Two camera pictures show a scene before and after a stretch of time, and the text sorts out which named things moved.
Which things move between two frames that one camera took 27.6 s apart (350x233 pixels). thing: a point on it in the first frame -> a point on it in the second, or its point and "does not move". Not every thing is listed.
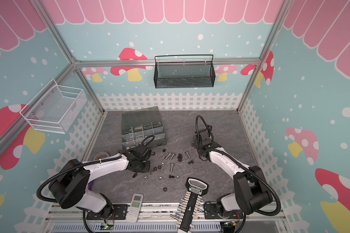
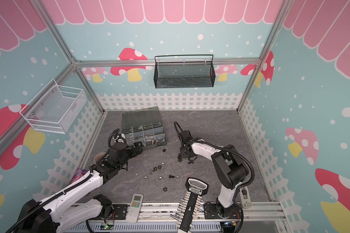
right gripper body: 203,139 -> 183,153
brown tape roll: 101,155 does not move
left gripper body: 143,167 -> 131,153
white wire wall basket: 54,108 does not move
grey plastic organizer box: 142,126 does not move
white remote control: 135,208 does not move
